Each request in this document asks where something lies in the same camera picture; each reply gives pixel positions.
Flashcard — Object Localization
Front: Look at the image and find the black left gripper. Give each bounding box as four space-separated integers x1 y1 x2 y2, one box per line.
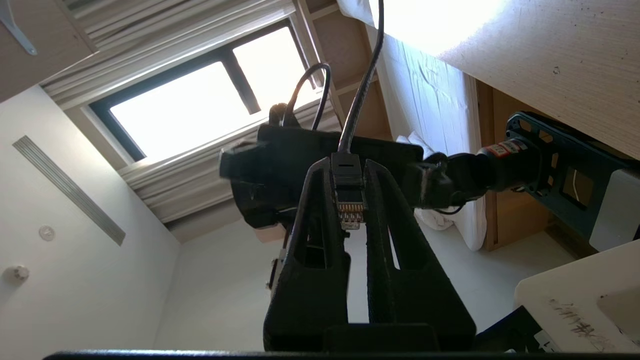
219 140 307 231

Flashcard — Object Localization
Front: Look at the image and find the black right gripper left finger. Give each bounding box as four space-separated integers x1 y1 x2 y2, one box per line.
262 157 352 352

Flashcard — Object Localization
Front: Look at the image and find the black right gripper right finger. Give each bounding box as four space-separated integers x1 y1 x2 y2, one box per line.
362 159 477 352

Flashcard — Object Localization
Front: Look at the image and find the black ethernet cable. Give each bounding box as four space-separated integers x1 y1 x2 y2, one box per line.
330 0 386 231

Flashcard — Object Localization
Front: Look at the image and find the dark framed window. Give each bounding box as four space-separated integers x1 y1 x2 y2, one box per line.
89 19 322 163

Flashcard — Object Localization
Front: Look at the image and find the wooden bedside cabinet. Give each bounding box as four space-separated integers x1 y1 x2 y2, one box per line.
475 80 568 252

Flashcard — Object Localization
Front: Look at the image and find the wooden shelf unit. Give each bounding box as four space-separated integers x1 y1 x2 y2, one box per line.
294 0 393 142

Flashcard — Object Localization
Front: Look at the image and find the white ceiling air vent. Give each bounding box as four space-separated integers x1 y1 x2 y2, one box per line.
12 135 127 247

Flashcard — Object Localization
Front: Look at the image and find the white ceiling sprinkler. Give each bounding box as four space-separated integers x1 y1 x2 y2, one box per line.
2 265 31 286

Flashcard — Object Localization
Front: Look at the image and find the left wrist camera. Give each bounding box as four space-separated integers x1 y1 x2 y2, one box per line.
257 124 426 168

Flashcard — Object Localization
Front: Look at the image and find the black left camera cable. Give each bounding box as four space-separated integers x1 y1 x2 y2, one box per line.
269 62 332 132

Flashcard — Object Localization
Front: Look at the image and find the grey metal bracket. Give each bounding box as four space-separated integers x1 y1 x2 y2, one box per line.
0 0 39 56

